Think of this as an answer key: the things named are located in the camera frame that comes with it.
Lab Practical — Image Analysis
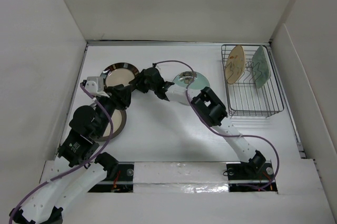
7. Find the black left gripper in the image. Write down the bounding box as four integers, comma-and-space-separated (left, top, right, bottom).
97, 83, 133, 137

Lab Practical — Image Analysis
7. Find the brown rim cream plate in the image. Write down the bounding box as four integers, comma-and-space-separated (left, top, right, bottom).
96, 110, 127, 142

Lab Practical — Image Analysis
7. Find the black striped rim plate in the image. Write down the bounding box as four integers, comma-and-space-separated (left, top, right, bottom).
101, 62, 140, 87

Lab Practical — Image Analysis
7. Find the teal oval flower plate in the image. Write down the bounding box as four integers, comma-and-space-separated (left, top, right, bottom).
173, 71, 210, 90

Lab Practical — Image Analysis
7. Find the beige bird plate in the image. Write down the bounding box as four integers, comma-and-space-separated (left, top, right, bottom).
225, 45, 246, 85

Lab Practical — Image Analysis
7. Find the teal rectangular berry plate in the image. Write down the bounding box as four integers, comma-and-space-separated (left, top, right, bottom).
251, 46, 271, 89

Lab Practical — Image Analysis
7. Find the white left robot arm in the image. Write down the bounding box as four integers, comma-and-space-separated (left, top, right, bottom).
9, 81, 132, 223

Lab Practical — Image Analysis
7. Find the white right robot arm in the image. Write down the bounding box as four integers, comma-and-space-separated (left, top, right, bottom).
129, 67, 266, 178

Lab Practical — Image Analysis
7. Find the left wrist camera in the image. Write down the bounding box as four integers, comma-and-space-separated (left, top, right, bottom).
81, 76, 109, 97

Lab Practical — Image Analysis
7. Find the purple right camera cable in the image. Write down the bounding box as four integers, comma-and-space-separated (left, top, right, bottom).
152, 60, 280, 191

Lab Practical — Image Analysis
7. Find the black wire dish rack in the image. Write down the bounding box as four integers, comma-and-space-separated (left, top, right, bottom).
221, 44, 284, 117

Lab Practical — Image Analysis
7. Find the metal base rail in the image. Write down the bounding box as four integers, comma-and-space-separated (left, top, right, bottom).
90, 162, 277, 194

